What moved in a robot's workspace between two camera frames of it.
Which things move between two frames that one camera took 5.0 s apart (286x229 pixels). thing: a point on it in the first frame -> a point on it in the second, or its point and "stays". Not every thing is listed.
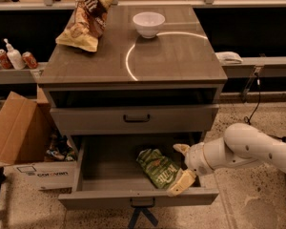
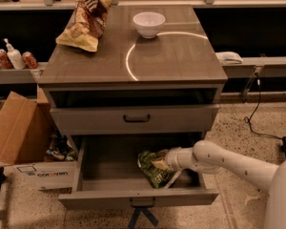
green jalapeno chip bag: (160, 170) stays
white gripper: (195, 158) -> (172, 159)
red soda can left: (4, 58) stays
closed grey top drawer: (139, 119) stays
